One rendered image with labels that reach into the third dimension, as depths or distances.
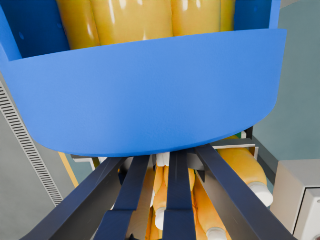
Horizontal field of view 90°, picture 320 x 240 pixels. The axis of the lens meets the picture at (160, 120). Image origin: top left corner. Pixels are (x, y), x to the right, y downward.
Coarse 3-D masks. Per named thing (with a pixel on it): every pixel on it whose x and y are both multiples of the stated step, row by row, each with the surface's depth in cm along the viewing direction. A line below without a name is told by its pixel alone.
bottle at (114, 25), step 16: (96, 0) 12; (112, 0) 11; (128, 0) 11; (144, 0) 11; (160, 0) 12; (96, 16) 13; (112, 16) 12; (128, 16) 12; (144, 16) 12; (160, 16) 12; (112, 32) 12; (128, 32) 12; (144, 32) 12; (160, 32) 13
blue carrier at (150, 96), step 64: (0, 0) 15; (256, 0) 19; (0, 64) 10; (64, 64) 8; (128, 64) 8; (192, 64) 8; (256, 64) 9; (64, 128) 10; (128, 128) 9; (192, 128) 9
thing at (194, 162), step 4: (188, 148) 13; (192, 148) 13; (188, 152) 12; (192, 152) 12; (188, 156) 12; (192, 156) 12; (196, 156) 12; (188, 160) 12; (192, 160) 12; (196, 160) 12; (188, 164) 12; (192, 164) 12; (196, 164) 12; (200, 164) 12; (192, 168) 12; (196, 168) 12; (200, 168) 12
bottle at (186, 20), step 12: (180, 0) 15; (192, 0) 15; (204, 0) 15; (216, 0) 15; (180, 12) 15; (192, 12) 15; (204, 12) 15; (216, 12) 16; (180, 24) 15; (192, 24) 15; (204, 24) 15; (216, 24) 16
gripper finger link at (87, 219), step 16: (112, 160) 11; (96, 176) 10; (112, 176) 11; (80, 192) 9; (96, 192) 9; (112, 192) 11; (64, 208) 8; (80, 208) 8; (96, 208) 9; (48, 224) 7; (64, 224) 7; (80, 224) 8; (96, 224) 9
